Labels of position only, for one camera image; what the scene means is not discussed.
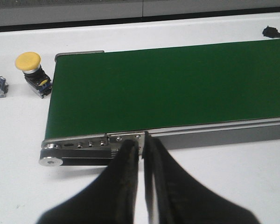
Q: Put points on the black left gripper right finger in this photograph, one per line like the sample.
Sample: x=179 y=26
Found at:
x=174 y=197

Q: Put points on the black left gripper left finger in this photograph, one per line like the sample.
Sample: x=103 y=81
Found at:
x=109 y=199

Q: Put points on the green conveyor belt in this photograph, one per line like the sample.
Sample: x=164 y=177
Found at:
x=148 y=89

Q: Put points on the grey granite counter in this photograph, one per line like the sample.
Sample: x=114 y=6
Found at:
x=23 y=12

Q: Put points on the aluminium conveyor frame rail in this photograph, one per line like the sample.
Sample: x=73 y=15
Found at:
x=100 y=149

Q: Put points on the black cable connector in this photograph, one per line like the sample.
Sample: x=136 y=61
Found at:
x=271 y=32

